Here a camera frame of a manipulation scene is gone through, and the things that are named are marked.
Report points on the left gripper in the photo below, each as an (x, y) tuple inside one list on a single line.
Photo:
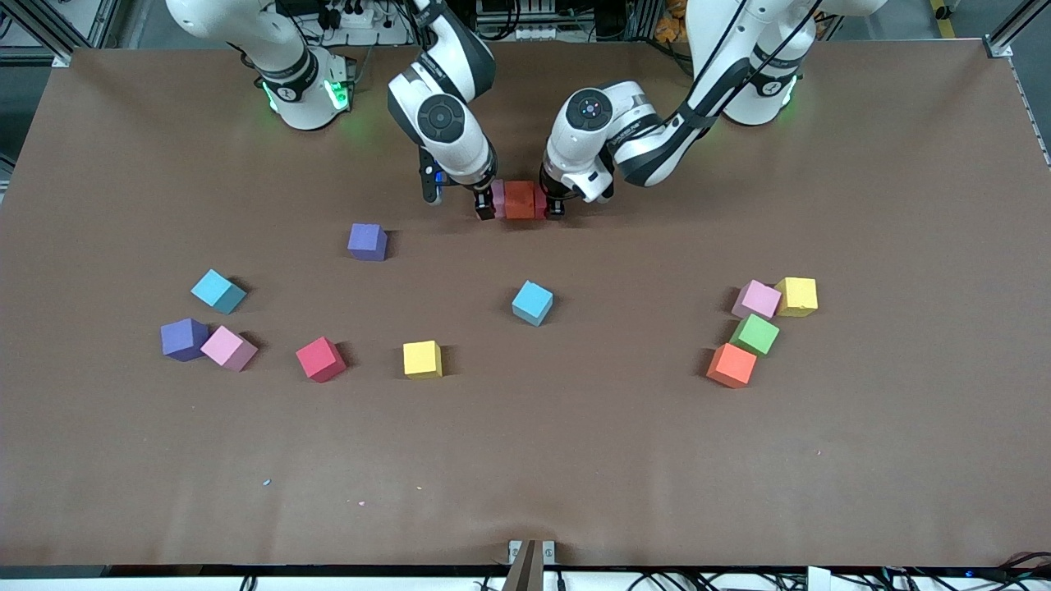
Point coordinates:
[(555, 203)]

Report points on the red foam cube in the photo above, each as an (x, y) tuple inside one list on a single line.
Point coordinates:
[(540, 201), (320, 359)]

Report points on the pink foam cube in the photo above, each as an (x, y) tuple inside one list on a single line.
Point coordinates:
[(229, 348), (756, 300), (498, 197)]

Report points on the orange foam cube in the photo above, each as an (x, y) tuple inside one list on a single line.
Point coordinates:
[(520, 200), (731, 365)]

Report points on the cyan foam cube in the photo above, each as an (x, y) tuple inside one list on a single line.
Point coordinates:
[(532, 304), (218, 291)]

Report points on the yellow foam cube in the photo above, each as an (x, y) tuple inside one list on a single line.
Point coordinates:
[(422, 359), (798, 296)]

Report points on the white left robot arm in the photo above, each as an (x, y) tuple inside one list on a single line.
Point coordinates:
[(587, 107)]

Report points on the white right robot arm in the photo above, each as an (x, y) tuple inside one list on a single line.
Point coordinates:
[(443, 119)]

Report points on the purple foam cube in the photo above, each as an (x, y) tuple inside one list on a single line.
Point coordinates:
[(367, 242), (184, 339)]

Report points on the bag of oranges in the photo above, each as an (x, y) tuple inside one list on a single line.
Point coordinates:
[(669, 25)]

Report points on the green foam cube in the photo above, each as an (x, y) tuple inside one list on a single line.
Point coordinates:
[(754, 334)]

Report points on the small white box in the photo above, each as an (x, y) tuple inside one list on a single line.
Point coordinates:
[(819, 579)]

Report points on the perforated metal edge rail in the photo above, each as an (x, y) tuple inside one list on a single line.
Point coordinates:
[(1031, 111)]

